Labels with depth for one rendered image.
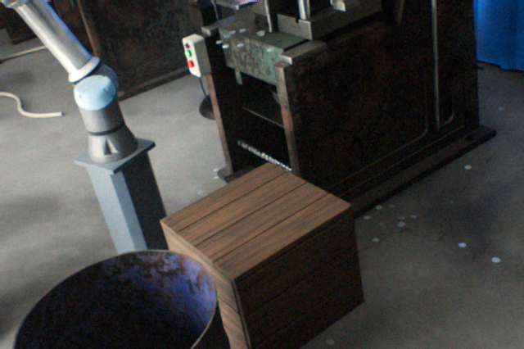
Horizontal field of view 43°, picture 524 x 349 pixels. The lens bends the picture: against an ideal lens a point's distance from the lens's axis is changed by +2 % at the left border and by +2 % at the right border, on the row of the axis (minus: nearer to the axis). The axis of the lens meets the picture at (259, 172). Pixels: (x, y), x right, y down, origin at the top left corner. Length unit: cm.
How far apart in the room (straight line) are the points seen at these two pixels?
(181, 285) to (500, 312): 90
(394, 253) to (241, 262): 67
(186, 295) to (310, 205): 45
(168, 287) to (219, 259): 16
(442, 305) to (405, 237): 33
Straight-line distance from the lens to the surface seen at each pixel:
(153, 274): 158
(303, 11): 209
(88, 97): 198
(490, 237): 222
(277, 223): 175
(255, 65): 223
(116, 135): 203
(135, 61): 375
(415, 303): 198
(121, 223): 215
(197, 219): 184
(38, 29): 208
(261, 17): 222
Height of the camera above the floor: 136
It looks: 30 degrees down
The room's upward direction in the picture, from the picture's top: 12 degrees counter-clockwise
